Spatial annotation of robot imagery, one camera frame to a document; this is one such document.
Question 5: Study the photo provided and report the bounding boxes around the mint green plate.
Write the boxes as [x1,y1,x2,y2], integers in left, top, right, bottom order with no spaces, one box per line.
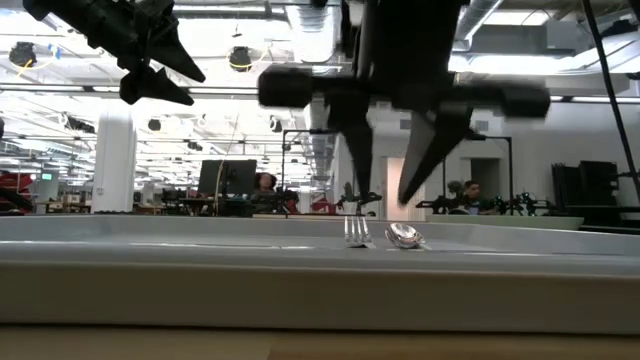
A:
[424,213,585,232]

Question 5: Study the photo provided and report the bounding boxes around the silver ventilation duct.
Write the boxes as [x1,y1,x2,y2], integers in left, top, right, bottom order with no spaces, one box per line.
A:
[452,0,506,41]

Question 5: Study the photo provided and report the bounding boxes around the metal fork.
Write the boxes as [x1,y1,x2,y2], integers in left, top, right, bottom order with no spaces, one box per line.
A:
[343,215,376,250]

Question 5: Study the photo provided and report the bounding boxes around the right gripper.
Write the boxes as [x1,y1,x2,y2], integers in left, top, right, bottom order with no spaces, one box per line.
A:
[257,29,551,206]

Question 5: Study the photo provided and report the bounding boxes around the person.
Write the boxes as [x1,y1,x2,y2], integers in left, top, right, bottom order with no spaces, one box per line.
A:
[253,172,279,201]
[459,179,497,215]

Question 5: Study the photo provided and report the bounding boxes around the black computer monitor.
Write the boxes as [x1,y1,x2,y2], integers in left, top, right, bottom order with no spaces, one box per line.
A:
[197,159,258,197]

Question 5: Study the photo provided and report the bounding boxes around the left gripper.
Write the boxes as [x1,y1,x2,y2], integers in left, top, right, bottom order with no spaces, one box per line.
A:
[22,0,207,107]

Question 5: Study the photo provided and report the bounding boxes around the red machine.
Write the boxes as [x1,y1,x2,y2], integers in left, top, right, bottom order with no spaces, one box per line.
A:
[0,171,34,214]

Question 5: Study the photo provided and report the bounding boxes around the black ceiling-hung device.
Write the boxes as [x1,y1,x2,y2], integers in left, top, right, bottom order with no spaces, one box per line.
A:
[228,45,253,73]
[8,41,37,69]

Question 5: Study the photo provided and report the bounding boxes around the black frame stand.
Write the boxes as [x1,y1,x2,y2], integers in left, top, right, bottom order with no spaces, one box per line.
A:
[441,133,515,216]
[281,128,357,217]

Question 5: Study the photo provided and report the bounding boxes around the black storage racks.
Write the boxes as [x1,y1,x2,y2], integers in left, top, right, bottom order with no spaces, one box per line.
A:
[551,159,620,207]

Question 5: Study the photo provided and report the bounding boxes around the black straight arm cable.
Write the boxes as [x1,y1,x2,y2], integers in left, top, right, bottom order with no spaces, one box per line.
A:
[581,0,640,201]

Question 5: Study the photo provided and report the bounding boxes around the metal spoon orange handle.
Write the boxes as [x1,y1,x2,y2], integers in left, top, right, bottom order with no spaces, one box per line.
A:
[383,222,432,251]

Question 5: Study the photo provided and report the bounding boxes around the small plant in white pot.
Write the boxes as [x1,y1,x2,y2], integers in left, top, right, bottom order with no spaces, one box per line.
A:
[342,182,361,216]

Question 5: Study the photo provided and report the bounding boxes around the white door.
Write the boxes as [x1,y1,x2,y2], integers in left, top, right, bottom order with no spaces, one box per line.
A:
[384,156,427,222]

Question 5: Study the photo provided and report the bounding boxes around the grey plastic tray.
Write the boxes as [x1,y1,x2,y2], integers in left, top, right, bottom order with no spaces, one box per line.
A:
[0,214,640,335]

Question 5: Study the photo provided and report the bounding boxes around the white column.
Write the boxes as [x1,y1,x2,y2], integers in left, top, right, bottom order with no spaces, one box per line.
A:
[91,107,138,214]

